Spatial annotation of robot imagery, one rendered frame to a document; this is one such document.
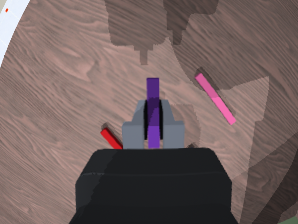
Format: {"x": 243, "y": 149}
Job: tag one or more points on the pink rod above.
{"x": 215, "y": 98}

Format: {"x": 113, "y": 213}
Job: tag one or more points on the purple rod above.
{"x": 153, "y": 112}

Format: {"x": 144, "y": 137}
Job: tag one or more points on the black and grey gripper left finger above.
{"x": 134, "y": 132}

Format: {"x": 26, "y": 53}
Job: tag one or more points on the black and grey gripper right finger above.
{"x": 171, "y": 132}

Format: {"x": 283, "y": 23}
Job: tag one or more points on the red rod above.
{"x": 112, "y": 140}

